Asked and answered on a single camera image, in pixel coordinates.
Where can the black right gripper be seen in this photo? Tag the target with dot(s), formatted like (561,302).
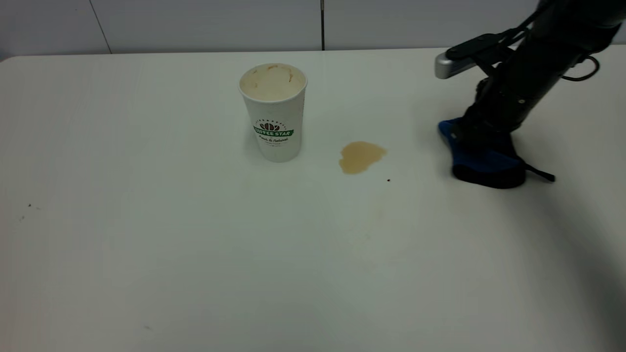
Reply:
(513,90)

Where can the blue cloth with black trim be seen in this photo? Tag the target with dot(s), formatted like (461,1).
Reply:
(481,164)

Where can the white paper coffee cup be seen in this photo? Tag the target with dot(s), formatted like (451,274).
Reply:
(274,120)

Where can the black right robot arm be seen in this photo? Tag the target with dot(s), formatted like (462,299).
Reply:
(582,22)

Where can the brown coffee spill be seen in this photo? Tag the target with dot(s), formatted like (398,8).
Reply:
(359,157)

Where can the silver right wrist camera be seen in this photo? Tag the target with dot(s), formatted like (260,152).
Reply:
(455,63)

